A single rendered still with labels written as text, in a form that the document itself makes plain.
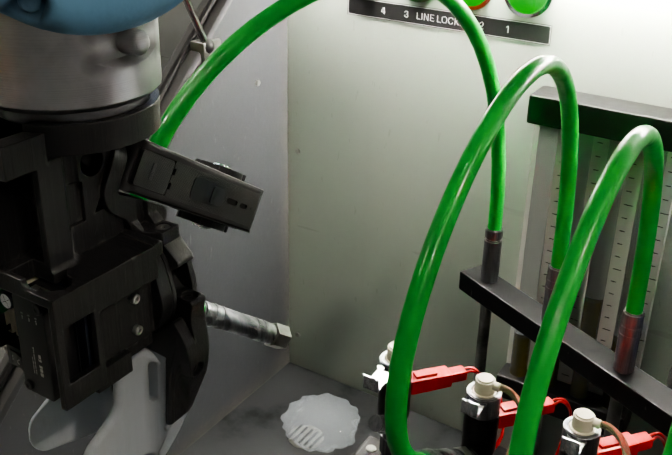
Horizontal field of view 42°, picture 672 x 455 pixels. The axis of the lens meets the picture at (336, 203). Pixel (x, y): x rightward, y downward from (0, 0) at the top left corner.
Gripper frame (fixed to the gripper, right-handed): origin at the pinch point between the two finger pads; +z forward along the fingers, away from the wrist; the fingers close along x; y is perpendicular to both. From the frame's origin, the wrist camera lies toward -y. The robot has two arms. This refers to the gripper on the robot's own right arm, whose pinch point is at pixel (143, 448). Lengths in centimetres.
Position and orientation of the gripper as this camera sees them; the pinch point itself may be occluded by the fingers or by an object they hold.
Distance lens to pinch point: 48.8
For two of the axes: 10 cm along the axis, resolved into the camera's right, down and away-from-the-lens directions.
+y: -5.4, 3.4, -7.7
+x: 8.4, 2.4, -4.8
